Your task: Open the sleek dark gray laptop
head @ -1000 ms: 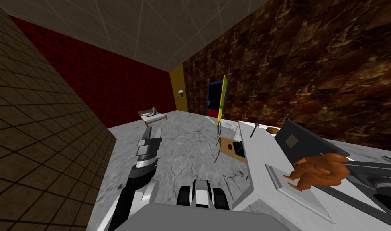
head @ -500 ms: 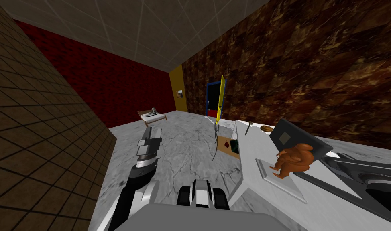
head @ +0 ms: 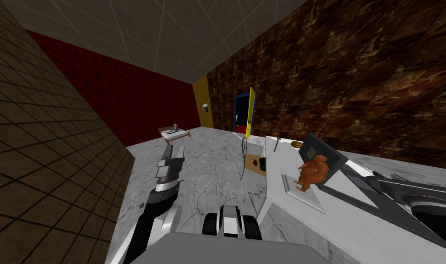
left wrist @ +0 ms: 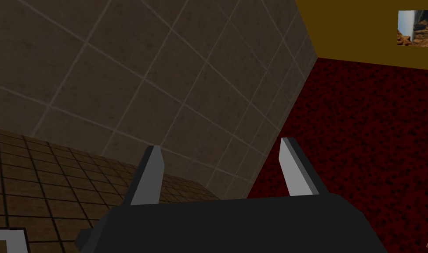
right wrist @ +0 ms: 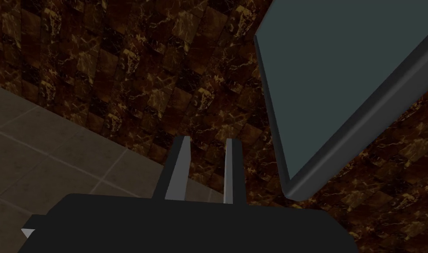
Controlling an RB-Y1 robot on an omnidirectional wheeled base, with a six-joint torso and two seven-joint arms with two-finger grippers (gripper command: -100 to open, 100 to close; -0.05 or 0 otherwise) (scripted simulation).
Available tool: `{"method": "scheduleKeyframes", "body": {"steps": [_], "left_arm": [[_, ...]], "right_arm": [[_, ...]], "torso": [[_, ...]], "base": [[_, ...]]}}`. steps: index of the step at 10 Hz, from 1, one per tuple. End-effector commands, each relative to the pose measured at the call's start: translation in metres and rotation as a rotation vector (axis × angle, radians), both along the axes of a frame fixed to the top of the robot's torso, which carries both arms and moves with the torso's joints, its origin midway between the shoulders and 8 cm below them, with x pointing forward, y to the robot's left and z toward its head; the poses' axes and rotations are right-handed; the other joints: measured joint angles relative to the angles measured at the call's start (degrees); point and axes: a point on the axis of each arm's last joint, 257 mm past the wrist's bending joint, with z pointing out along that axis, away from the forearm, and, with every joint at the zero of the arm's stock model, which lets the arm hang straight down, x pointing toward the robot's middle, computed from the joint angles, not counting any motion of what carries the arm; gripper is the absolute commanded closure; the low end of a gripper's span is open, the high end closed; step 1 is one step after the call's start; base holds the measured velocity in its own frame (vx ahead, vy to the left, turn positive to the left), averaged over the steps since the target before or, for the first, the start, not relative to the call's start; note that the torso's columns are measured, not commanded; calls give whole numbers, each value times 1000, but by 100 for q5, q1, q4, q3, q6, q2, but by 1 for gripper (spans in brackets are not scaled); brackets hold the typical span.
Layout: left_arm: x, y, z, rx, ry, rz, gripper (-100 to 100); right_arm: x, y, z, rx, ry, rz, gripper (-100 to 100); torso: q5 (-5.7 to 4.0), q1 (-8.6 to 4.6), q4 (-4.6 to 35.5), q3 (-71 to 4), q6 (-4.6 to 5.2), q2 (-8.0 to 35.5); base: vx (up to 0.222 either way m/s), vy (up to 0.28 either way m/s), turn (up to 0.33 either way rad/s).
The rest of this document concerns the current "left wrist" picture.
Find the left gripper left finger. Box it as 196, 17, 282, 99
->
121, 144, 165, 206

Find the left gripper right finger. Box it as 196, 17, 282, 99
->
279, 137, 330, 197

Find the landscape picture on wall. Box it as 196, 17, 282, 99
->
396, 10, 428, 48

